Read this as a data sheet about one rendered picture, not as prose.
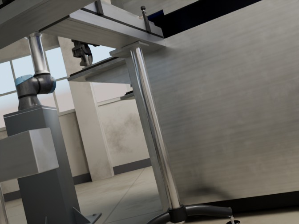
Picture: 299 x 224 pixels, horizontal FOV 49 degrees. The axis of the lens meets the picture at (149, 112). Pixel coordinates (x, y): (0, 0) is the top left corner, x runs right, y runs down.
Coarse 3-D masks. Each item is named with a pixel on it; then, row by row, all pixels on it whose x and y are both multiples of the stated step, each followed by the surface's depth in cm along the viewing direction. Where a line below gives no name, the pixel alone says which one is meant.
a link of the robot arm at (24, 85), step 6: (18, 78) 207; (24, 78) 207; (30, 78) 210; (36, 78) 215; (18, 84) 207; (24, 84) 207; (30, 84) 209; (36, 84) 212; (18, 90) 207; (24, 90) 206; (30, 90) 208; (36, 90) 213; (18, 96) 208
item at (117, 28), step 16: (80, 16) 99; (96, 16) 107; (112, 16) 117; (128, 16) 128; (144, 16) 140; (48, 32) 102; (64, 32) 105; (80, 32) 109; (96, 32) 113; (112, 32) 117; (128, 32) 125; (144, 32) 138; (160, 32) 154; (144, 48) 150
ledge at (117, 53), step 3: (111, 51) 154; (114, 51) 153; (117, 51) 152; (120, 51) 151; (123, 51) 152; (111, 54) 154; (114, 54) 154; (117, 54) 155; (120, 54) 156; (123, 54) 158; (126, 54) 159; (129, 54) 161; (120, 57) 162; (123, 57) 164
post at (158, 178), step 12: (120, 0) 165; (132, 60) 164; (132, 72) 165; (132, 84) 165; (144, 108) 163; (144, 120) 163; (144, 132) 163; (156, 156) 161; (156, 168) 161; (156, 180) 162; (168, 204) 160
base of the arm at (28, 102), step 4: (20, 96) 206; (24, 96) 206; (28, 96) 206; (32, 96) 208; (36, 96) 211; (20, 100) 206; (24, 100) 205; (28, 100) 205; (32, 100) 207; (36, 100) 209; (20, 104) 205; (24, 104) 204; (28, 104) 204; (32, 104) 205; (36, 104) 207; (40, 104) 210; (20, 108) 205; (24, 108) 204
